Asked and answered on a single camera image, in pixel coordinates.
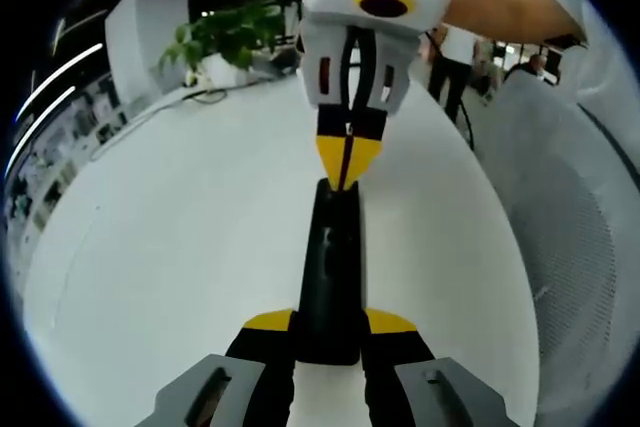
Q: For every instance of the grey mesh office chair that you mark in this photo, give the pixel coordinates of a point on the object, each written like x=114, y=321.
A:
x=565, y=227

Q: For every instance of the person's white shirt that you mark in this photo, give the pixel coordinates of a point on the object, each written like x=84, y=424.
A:
x=607, y=72

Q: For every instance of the white square pillar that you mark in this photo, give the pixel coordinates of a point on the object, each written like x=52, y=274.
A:
x=145, y=37

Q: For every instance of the white ceiling light strip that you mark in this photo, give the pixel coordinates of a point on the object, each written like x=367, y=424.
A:
x=40, y=129
x=60, y=78

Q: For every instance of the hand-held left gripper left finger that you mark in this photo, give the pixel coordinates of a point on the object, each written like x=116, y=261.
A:
x=260, y=347

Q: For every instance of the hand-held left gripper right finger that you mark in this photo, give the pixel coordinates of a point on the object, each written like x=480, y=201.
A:
x=395, y=352

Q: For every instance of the green potted plant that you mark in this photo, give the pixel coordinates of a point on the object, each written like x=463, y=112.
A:
x=230, y=32

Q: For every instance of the black remote control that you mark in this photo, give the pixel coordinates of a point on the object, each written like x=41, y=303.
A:
x=330, y=272

